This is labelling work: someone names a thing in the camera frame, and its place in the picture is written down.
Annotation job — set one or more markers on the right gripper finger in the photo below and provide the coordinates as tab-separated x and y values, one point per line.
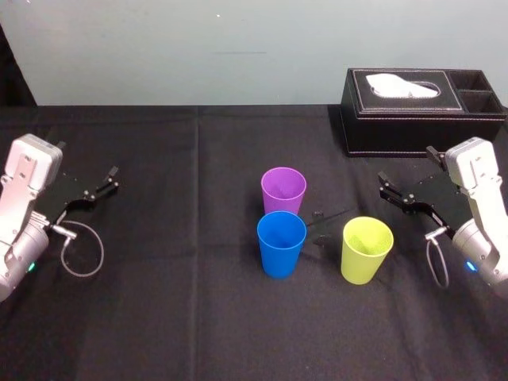
437	157
395	194

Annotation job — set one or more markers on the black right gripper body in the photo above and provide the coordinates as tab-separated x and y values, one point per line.
438	196

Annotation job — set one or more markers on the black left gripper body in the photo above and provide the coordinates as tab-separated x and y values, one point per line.
65	194

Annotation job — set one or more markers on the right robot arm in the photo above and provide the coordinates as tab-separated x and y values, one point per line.
482	206

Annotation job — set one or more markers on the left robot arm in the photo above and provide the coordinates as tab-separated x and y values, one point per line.
24	186

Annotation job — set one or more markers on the black leather tissue box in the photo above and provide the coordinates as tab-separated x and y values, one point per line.
397	131

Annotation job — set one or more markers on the yellow-green plastic cup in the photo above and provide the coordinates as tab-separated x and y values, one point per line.
363	262

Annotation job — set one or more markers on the dark curtain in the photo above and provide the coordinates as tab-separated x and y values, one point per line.
12	79

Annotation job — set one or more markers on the white tissue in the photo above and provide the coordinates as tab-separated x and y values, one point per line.
397	85

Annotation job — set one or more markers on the small black metal piece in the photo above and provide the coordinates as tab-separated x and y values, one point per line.
322	239

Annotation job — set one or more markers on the purple plastic cup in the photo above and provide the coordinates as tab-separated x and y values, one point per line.
282	198

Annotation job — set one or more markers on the blue plastic cup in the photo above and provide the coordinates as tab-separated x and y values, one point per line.
279	254

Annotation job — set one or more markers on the black tablecloth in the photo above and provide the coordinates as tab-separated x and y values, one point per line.
158	317

